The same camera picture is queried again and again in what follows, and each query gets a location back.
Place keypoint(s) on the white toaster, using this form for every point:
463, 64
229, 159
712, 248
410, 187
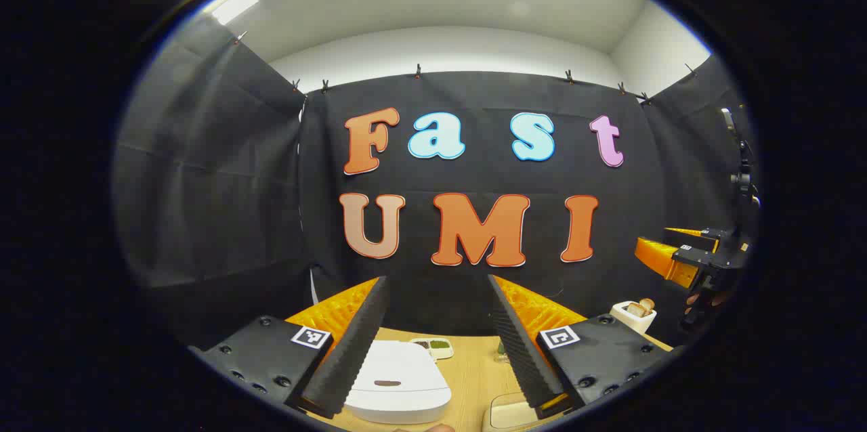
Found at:
626, 320

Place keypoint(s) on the ceiling light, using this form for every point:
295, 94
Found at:
231, 5

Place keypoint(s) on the black backdrop cloth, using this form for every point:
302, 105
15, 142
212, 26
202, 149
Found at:
271, 181

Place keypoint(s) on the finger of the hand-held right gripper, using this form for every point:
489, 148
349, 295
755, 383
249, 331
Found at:
694, 237
667, 263

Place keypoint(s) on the white rice cooker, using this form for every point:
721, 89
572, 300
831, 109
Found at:
399, 378

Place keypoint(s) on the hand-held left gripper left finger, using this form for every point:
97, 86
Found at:
352, 351

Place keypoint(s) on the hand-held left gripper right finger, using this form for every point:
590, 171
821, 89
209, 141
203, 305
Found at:
521, 351

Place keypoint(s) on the toast bread slice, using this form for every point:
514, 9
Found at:
648, 304
635, 310

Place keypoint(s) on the white green seasoning dish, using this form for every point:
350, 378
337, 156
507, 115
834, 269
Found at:
433, 348

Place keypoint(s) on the clear plastic rice container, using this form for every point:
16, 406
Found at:
508, 413

